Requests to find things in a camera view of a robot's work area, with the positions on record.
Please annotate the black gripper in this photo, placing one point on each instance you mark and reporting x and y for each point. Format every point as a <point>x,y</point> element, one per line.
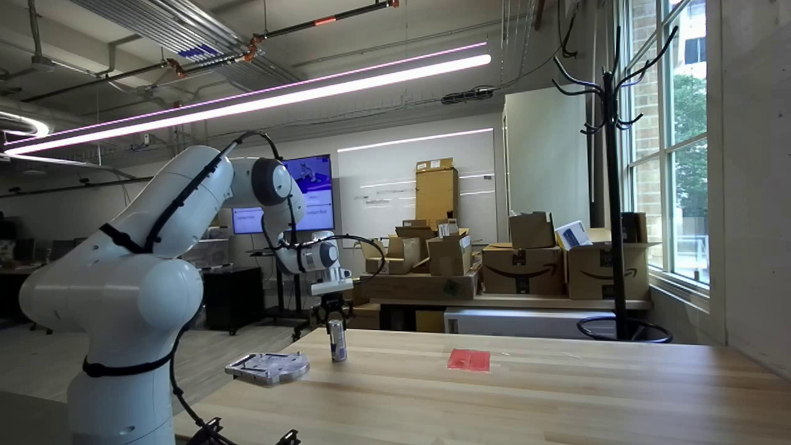
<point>334,301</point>

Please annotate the white can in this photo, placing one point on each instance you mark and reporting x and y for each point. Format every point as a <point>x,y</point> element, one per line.
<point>338,343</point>

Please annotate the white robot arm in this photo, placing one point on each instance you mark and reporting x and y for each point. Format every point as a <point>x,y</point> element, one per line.
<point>149,280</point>

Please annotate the silver flat object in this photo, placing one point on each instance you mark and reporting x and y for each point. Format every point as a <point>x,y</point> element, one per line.
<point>267,366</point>

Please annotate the long flat cardboard box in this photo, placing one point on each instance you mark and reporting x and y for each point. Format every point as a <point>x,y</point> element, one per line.
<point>417,287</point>

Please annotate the black cabinet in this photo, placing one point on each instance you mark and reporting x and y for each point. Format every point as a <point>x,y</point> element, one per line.
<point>234,297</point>

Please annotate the medium cardboard box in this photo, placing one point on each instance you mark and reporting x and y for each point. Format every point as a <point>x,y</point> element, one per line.
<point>449,255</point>

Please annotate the small monitor screen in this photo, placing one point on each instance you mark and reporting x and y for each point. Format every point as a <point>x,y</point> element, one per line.
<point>245,222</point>

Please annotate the red square paper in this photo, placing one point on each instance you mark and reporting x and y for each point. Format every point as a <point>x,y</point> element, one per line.
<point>470,359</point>

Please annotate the whiteboard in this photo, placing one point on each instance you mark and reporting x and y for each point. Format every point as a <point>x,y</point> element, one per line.
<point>396,187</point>

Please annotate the tall cardboard box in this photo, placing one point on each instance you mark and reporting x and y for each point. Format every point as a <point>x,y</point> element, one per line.
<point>435,194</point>

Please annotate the cardboard box with smile logo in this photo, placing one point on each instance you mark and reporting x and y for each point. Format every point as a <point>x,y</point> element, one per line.
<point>589,274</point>
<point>523,274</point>

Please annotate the small plain cardboard box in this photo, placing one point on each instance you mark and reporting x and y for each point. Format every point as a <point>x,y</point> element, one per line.
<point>532,232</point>

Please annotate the long ceiling light bar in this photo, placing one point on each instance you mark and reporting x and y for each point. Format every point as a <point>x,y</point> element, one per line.
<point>264,99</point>

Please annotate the white and blue box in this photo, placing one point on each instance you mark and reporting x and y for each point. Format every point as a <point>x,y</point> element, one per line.
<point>574,233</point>

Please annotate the black coat rack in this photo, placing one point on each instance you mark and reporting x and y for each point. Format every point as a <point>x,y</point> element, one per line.
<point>615,207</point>

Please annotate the large wall screen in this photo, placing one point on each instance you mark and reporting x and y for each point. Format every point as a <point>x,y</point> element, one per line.
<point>318,194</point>

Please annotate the window with white frame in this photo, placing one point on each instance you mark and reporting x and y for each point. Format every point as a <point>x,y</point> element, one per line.
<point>668,150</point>

